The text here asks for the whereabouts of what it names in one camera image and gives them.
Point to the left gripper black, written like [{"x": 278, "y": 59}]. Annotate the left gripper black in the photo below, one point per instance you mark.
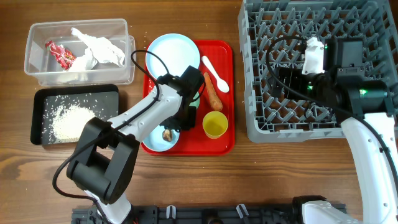
[{"x": 189, "y": 124}]

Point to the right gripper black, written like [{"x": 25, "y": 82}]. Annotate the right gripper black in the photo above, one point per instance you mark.
[{"x": 291, "y": 75}]

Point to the green bowl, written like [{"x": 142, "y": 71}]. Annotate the green bowl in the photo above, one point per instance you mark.
[{"x": 196, "y": 101}]

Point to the brown food scrap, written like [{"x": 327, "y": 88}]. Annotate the brown food scrap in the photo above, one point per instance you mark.
[{"x": 167, "y": 135}]

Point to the yellow plastic cup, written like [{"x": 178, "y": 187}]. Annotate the yellow plastic cup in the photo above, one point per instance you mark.
[{"x": 215, "y": 124}]

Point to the small light blue bowl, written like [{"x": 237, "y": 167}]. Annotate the small light blue bowl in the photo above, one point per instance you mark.
[{"x": 154, "y": 141}]

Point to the white paper napkin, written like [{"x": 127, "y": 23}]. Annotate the white paper napkin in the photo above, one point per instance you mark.
[{"x": 99, "y": 50}]

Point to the white rice grains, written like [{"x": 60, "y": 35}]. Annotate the white rice grains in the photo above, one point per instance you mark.
[{"x": 65, "y": 116}]

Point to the red snack wrapper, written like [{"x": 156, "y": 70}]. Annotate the red snack wrapper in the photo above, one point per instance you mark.
[{"x": 62, "y": 55}]

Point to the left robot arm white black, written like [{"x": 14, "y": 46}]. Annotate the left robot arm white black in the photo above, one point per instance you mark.
[{"x": 106, "y": 153}]

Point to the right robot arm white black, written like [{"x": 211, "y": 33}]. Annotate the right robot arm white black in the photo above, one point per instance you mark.
[{"x": 333, "y": 75}]

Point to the grey dishwasher rack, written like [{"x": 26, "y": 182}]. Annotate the grey dishwasher rack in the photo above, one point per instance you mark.
[{"x": 269, "y": 34}]

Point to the clear plastic waste bin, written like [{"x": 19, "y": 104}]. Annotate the clear plastic waste bin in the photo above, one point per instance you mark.
[{"x": 42, "y": 65}]

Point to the black waste tray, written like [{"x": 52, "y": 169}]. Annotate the black waste tray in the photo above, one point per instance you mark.
[{"x": 39, "y": 104}]

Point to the red serving tray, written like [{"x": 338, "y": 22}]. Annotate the red serving tray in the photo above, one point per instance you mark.
[{"x": 195, "y": 142}]

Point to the orange carrot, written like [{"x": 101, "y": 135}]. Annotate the orange carrot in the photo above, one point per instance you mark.
[{"x": 213, "y": 100}]

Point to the white plastic spoon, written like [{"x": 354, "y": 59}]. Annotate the white plastic spoon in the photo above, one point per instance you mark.
[{"x": 221, "y": 84}]

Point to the large light blue plate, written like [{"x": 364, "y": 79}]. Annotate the large light blue plate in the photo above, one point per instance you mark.
[{"x": 177, "y": 52}]

